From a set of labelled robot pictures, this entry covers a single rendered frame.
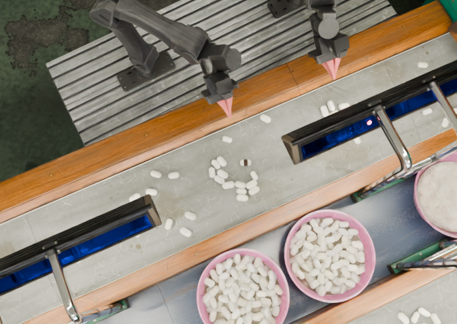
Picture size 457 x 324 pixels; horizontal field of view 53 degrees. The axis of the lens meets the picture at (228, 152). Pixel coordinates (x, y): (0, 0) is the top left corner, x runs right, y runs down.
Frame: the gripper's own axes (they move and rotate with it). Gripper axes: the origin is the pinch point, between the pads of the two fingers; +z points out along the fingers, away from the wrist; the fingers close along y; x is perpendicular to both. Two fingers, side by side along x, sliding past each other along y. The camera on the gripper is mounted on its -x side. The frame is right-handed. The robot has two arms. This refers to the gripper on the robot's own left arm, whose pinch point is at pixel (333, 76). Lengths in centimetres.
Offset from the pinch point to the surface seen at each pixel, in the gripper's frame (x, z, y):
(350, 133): -30.7, 2.6, -12.0
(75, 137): 97, 18, -95
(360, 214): -12.4, 42.3, -6.5
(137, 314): -12, 42, -83
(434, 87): -33.6, -1.4, 10.1
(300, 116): 5.8, 11.0, -11.3
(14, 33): 140, -33, -105
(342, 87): 8.1, 8.3, 5.7
